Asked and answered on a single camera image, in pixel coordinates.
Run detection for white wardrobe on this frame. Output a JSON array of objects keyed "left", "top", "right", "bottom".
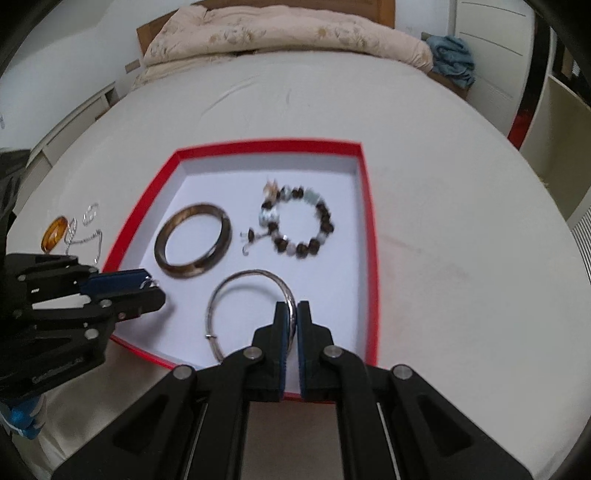
[{"left": 455, "top": 0, "right": 536, "bottom": 134}]

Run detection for wooden nightstand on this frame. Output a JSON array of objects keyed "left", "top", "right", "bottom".
[{"left": 431, "top": 69, "right": 472, "bottom": 100}]

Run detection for beige floral quilt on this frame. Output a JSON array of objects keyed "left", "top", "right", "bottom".
[{"left": 134, "top": 4, "right": 435, "bottom": 90}]

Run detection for white louvred panel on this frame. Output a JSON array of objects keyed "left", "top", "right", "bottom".
[{"left": 570, "top": 217, "right": 591, "bottom": 282}]

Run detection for low white wall cabinet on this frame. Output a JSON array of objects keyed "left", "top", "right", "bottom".
[{"left": 28, "top": 82, "right": 121, "bottom": 167}]

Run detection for blue crumpled cloth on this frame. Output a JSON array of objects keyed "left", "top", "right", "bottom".
[{"left": 425, "top": 34, "right": 476, "bottom": 88}]

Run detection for beaded bracelet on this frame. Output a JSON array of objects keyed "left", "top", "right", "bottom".
[{"left": 240, "top": 181, "right": 335, "bottom": 258}]

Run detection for amber bangle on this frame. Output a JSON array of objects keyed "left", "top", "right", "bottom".
[{"left": 41, "top": 216, "right": 70, "bottom": 254}]

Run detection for silver chain necklace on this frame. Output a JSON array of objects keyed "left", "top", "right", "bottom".
[{"left": 62, "top": 217, "right": 105, "bottom": 266}]

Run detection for red jewelry box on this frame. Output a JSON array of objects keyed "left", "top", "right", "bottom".
[{"left": 99, "top": 138, "right": 380, "bottom": 404}]

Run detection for silver bangle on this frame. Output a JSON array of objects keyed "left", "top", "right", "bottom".
[{"left": 205, "top": 269, "right": 297, "bottom": 361}]

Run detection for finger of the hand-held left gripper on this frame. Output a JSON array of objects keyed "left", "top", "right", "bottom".
[
  {"left": 27, "top": 286, "right": 166, "bottom": 343},
  {"left": 4, "top": 252, "right": 153, "bottom": 306}
]

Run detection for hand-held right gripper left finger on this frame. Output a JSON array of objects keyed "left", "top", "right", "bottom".
[{"left": 51, "top": 301, "right": 289, "bottom": 480}]

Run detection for wooden headboard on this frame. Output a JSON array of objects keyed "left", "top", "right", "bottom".
[{"left": 136, "top": 0, "right": 398, "bottom": 58}]

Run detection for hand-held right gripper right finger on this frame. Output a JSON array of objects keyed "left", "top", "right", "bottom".
[{"left": 297, "top": 301, "right": 536, "bottom": 480}]

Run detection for dark brown bangle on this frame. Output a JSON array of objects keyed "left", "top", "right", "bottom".
[{"left": 154, "top": 203, "right": 232, "bottom": 278}]

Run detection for open closet shelf unit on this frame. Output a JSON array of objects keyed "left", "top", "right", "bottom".
[{"left": 522, "top": 28, "right": 591, "bottom": 222}]

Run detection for red bag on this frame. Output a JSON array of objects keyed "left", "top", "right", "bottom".
[{"left": 508, "top": 113, "right": 532, "bottom": 148}]

